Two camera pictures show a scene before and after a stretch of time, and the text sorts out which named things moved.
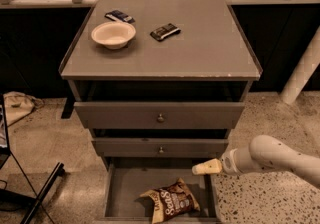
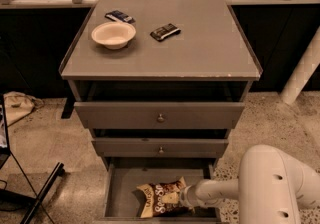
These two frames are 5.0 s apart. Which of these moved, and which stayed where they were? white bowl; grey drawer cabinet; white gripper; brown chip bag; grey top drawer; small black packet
Moved: brown chip bag; white gripper
Stayed: white bowl; grey drawer cabinet; small black packet; grey top drawer
